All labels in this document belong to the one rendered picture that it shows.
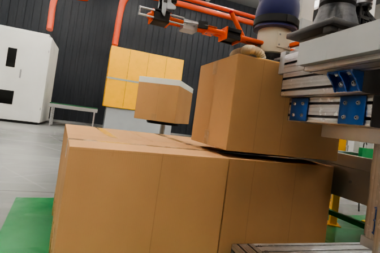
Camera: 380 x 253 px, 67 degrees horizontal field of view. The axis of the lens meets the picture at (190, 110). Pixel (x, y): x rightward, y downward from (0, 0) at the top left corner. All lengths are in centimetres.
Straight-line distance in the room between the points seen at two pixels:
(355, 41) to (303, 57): 18
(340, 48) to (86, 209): 88
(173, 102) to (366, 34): 206
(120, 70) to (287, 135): 758
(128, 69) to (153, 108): 603
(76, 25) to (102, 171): 1129
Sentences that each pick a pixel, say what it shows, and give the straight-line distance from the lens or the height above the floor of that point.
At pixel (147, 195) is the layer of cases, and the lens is 107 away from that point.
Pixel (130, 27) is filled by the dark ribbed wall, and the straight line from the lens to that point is 1226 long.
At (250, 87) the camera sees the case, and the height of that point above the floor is 84.
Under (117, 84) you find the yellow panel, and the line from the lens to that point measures 860.
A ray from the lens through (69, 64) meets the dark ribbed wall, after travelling 1190.
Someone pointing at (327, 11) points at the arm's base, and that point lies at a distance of 110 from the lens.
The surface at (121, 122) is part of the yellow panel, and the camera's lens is 865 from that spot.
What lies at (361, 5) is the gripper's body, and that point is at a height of 129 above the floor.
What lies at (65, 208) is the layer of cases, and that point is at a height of 35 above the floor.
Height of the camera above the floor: 68
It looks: 2 degrees up
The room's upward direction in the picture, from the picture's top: 8 degrees clockwise
